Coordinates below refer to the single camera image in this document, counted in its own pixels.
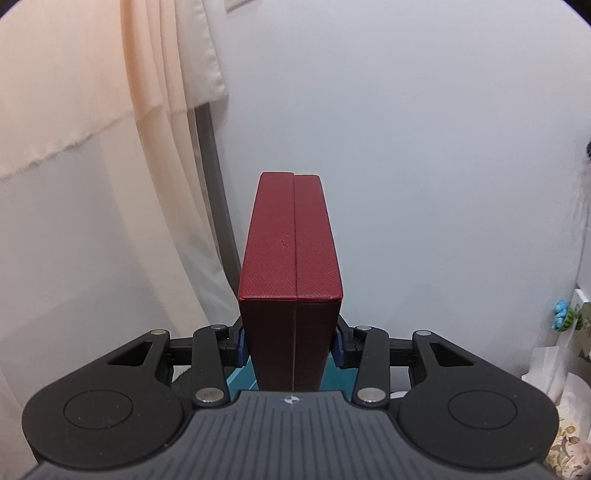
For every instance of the blue plastic storage box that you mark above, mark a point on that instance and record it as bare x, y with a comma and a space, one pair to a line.
240, 385

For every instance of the small blue green toy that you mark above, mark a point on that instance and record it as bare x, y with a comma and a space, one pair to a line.
562, 316

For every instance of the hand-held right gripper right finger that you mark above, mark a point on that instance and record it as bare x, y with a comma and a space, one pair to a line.
339, 350

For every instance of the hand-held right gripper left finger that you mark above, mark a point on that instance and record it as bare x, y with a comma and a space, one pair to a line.
240, 346

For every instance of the white shelf unit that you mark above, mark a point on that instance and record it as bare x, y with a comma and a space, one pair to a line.
582, 318

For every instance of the white paper bag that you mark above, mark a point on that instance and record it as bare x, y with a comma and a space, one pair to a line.
547, 374

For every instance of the dark red box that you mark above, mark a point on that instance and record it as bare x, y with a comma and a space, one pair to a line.
291, 258

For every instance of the peach curtain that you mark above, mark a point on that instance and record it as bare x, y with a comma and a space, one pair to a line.
92, 161

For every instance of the floral printed packet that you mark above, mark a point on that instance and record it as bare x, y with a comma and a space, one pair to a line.
572, 443

